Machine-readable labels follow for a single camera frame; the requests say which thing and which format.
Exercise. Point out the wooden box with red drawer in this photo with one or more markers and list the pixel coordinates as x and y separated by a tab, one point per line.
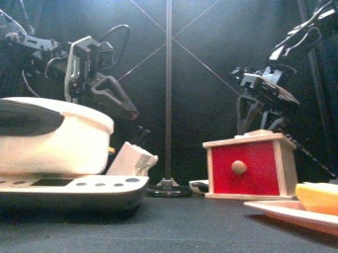
250	164

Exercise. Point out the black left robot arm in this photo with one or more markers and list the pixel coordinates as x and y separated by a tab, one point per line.
22	49

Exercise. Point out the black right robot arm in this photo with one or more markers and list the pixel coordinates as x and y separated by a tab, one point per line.
304	33

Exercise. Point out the white toy kitchen appliance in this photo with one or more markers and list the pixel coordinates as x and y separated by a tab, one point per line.
57	151

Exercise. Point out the white black toy object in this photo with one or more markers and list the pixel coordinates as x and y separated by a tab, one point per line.
200	185

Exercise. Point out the yellow toy cheese wedge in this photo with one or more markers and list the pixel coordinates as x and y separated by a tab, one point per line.
317	197

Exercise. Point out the pink plate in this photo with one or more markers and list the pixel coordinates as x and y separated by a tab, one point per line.
294	215

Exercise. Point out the metal frame pole with base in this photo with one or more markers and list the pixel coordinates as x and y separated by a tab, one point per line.
169	99

